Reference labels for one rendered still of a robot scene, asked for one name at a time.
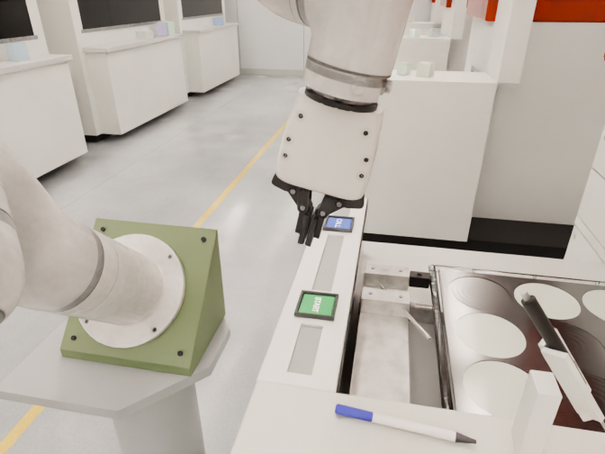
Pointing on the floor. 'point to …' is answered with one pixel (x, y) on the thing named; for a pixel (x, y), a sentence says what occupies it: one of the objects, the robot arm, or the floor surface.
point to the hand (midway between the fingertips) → (309, 225)
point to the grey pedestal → (119, 394)
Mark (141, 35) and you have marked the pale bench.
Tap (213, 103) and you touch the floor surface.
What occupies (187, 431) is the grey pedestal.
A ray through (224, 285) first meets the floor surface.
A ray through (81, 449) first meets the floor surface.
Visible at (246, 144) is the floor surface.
